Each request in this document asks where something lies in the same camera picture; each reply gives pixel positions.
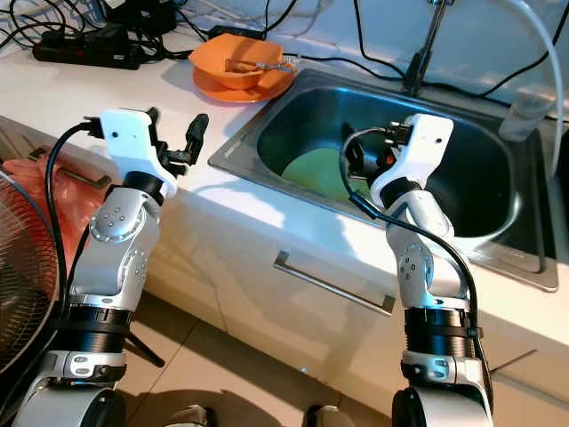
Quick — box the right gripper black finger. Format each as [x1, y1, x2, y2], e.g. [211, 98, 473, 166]
[340, 122, 365, 174]

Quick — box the orange plastic plate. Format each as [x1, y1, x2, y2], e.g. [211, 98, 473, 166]
[193, 64, 296, 103]

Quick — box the orange plastic bowl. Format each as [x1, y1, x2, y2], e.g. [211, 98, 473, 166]
[189, 34, 290, 90]

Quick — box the metal spoon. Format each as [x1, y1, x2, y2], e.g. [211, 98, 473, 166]
[225, 57, 296, 75]

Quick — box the stainless steel sink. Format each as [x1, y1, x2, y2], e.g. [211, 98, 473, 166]
[209, 69, 561, 293]

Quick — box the green plastic plate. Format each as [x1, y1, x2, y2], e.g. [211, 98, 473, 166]
[282, 147, 357, 201]

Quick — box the dark metal faucet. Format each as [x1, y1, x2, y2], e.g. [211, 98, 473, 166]
[402, 0, 454, 94]

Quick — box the black power strip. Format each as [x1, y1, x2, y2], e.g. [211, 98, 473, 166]
[33, 28, 143, 70]

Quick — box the black power adapter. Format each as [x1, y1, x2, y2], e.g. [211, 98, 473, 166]
[209, 25, 263, 42]

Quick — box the black labelled device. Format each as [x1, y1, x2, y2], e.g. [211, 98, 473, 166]
[102, 0, 170, 35]

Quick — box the red plastic bag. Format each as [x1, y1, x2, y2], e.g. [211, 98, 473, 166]
[0, 158, 103, 290]

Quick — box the clear drinking glass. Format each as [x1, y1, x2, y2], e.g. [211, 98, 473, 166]
[501, 85, 557, 141]

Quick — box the black stand leg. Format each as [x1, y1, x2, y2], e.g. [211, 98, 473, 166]
[123, 327, 167, 368]

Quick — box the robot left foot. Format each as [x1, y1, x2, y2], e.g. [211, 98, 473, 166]
[164, 405, 212, 427]

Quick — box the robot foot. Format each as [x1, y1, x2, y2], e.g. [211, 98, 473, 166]
[302, 405, 348, 427]
[164, 405, 212, 427]

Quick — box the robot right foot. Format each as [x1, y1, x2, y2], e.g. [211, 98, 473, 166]
[302, 405, 348, 427]

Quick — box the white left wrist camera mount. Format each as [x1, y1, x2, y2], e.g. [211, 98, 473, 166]
[100, 109, 180, 198]

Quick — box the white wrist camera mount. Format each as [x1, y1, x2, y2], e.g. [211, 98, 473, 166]
[371, 114, 454, 204]
[100, 109, 180, 198]

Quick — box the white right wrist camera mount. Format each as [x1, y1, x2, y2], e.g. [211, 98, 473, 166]
[371, 114, 454, 204]

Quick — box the long black counter cable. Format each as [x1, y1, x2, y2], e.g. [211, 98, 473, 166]
[293, 53, 405, 83]

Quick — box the dark cabinet handle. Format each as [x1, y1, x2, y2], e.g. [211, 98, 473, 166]
[25, 147, 94, 181]

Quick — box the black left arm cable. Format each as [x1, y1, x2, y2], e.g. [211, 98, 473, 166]
[46, 120, 108, 294]

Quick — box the long metal drawer handle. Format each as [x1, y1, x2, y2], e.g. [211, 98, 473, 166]
[273, 251, 397, 317]

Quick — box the white water hose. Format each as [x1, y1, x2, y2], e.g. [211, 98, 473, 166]
[502, 0, 569, 179]

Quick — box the wire grille fan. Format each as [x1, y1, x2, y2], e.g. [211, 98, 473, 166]
[0, 169, 56, 375]

